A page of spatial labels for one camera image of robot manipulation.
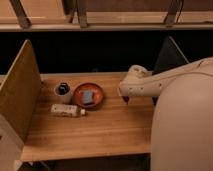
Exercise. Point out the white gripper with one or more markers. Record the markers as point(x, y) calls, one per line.
point(129, 87)

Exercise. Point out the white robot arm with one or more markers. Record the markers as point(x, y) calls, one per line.
point(182, 125)

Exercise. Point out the white ceramic cup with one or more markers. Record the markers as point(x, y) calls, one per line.
point(63, 92)

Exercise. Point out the blue sponge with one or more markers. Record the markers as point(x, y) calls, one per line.
point(87, 97)

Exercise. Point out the right dark side panel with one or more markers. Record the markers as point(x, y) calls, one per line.
point(170, 57)

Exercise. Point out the white plastic bottle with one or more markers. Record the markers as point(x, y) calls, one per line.
point(67, 110)

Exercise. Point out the left wooden side panel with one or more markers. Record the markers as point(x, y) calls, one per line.
point(19, 91)

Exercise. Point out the wooden shelf rail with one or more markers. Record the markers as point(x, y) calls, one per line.
point(105, 15)

